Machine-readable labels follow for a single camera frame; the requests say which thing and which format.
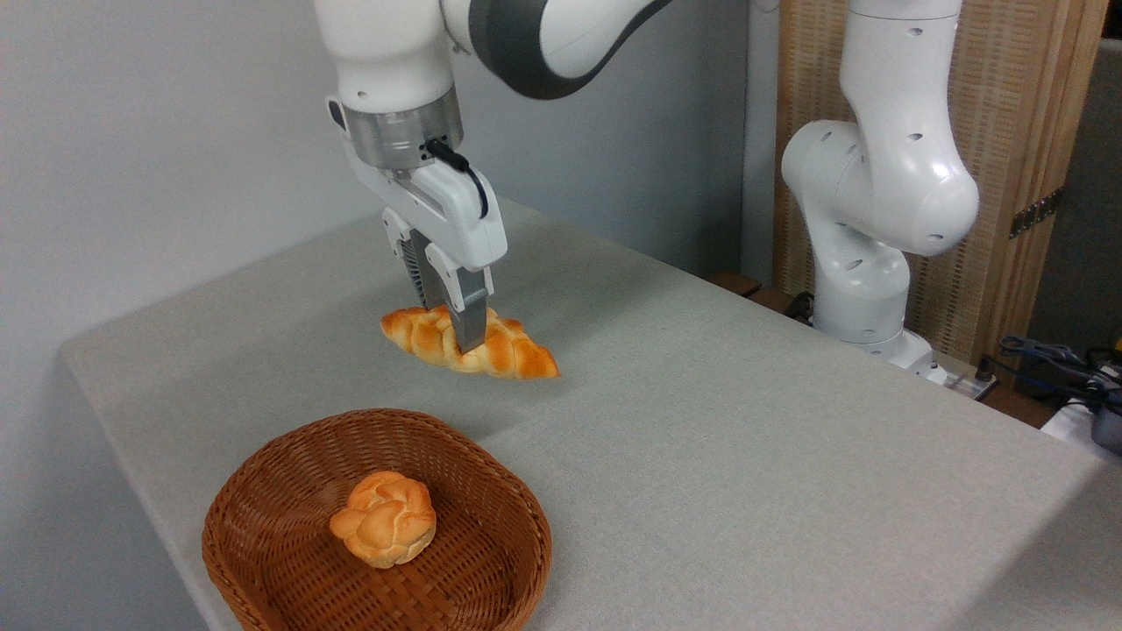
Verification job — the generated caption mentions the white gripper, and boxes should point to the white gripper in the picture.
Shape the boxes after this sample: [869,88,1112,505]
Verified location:
[327,96,509,355]

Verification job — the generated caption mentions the long braided bread loaf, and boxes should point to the long braided bread loaf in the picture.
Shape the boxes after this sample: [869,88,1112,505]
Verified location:
[380,305,561,381]

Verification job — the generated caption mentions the round knotted bread roll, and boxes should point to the round knotted bread roll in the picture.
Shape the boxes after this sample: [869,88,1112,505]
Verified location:
[330,471,437,569]

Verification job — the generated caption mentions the brown wicker basket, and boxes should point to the brown wicker basket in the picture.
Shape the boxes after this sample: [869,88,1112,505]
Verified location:
[202,408,553,631]

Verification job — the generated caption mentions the grey tablecloth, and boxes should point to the grey tablecloth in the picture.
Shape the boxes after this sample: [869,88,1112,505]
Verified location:
[60,200,1122,631]

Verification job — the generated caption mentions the metal screen hinge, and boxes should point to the metal screen hinge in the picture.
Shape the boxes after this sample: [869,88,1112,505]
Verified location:
[1008,187,1063,239]

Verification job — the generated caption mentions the wooden woven folding screen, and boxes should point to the wooden woven folding screen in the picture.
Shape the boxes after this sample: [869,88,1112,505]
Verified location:
[774,0,1110,365]

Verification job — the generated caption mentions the white box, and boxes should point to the white box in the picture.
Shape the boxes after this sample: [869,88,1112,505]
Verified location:
[1039,396,1122,465]

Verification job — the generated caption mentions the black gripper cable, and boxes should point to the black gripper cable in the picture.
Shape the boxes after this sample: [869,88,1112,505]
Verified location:
[425,138,490,220]

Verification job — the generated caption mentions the black cable bundle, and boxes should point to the black cable bundle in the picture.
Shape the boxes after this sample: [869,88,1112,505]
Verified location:
[977,335,1122,413]

